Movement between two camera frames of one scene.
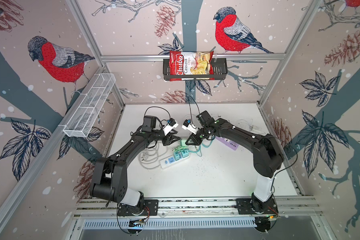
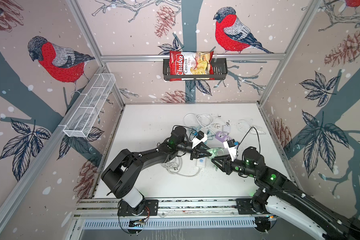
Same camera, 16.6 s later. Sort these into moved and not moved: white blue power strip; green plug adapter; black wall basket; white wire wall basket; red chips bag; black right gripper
Moved: white blue power strip; black right gripper; green plug adapter
Not moved: red chips bag; black wall basket; white wire wall basket
